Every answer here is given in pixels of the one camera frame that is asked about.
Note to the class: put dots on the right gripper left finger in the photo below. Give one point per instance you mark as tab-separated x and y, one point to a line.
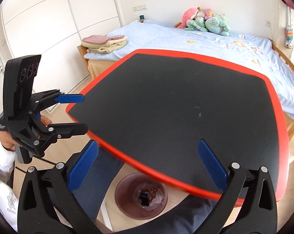
47	203

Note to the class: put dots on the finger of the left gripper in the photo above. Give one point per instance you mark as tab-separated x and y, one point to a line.
67	130
69	98

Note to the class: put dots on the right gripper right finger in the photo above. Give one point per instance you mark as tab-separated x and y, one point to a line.
258	213

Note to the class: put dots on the black cloth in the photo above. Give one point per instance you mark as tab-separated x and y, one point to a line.
144	199

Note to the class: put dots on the red carton box long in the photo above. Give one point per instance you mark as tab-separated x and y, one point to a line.
153	192

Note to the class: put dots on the white sleeve left forearm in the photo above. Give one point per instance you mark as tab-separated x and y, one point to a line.
8	200

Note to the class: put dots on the purple trash bin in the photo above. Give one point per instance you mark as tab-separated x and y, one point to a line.
127	196

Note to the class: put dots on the person left hand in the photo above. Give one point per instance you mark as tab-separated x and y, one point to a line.
9	143

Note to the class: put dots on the person left leg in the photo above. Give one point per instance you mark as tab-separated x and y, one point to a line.
93	189

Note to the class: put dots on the folded towels stack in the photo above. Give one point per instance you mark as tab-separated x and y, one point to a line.
103	43

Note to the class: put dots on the white wardrobe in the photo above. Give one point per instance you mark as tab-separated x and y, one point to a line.
54	29

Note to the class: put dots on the red black table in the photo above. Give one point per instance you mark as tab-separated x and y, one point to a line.
152	107

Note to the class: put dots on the small blue clock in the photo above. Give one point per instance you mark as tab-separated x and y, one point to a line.
141	18

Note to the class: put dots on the pink plush toy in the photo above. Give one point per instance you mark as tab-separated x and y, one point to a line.
190	14

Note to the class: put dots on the bed with blue sheet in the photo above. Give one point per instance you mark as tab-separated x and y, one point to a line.
253	52

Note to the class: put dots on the green plush toy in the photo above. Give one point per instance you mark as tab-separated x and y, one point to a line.
215	24

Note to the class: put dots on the rainbow hanging toy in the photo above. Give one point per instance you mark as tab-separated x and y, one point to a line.
289	37

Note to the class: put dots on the black camera box left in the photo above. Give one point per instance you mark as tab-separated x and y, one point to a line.
18	82

